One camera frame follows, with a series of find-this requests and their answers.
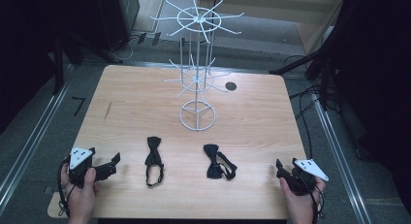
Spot black bow tie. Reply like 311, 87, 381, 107
203, 144, 238, 181
143, 136, 165, 188

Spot black floor cables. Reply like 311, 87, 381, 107
283, 53, 340, 161

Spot dark cabinet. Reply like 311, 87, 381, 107
96, 0, 141, 52

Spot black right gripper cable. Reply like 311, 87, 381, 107
308, 181, 326, 224

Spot white wire display rack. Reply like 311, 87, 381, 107
149, 0, 245, 132

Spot black metal stand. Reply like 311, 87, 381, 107
51, 31, 124, 96
269, 39, 348, 112

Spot person's right hand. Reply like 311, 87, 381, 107
278, 176, 327, 224

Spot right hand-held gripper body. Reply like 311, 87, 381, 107
284, 157, 331, 197

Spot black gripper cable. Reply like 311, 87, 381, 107
57, 156, 79, 218
308, 181, 326, 224

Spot metal floor rail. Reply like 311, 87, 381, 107
310, 94, 373, 224
0, 63, 76, 216

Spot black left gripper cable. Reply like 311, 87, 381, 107
57, 156, 79, 218

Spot white floor cable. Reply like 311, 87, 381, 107
117, 35, 141, 62

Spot person's left hand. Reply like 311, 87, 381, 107
60, 162, 102, 224

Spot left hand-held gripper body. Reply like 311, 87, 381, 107
68, 146, 98, 188

